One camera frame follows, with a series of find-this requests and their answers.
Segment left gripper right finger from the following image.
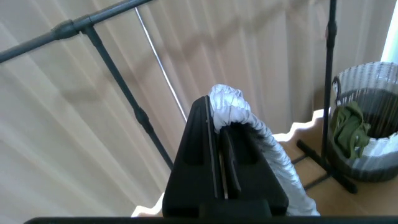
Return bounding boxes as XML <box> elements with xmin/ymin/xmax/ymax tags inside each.
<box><xmin>219</xmin><ymin>123</ymin><xmax>290</xmax><ymax>218</ymax></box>

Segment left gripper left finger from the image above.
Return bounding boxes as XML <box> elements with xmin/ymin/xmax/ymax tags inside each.
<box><xmin>162</xmin><ymin>95</ymin><xmax>225</xmax><ymax>218</ymax></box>

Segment pale grey shorts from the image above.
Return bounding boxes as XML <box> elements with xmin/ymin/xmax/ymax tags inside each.
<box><xmin>207</xmin><ymin>83</ymin><xmax>322</xmax><ymax>217</ymax></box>

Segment black clothes rack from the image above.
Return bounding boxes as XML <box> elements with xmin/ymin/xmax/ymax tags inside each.
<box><xmin>0</xmin><ymin>0</ymin><xmax>359</xmax><ymax>195</ymax></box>

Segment white laundry basket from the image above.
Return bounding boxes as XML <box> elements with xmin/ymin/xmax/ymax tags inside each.
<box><xmin>326</xmin><ymin>61</ymin><xmax>398</xmax><ymax>183</ymax></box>

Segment green garment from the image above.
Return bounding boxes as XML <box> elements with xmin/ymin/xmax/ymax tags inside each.
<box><xmin>330</xmin><ymin>100</ymin><xmax>373</xmax><ymax>161</ymax></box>

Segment beige curtain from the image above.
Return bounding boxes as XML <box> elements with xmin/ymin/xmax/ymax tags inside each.
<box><xmin>0</xmin><ymin>0</ymin><xmax>397</xmax><ymax>218</ymax></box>

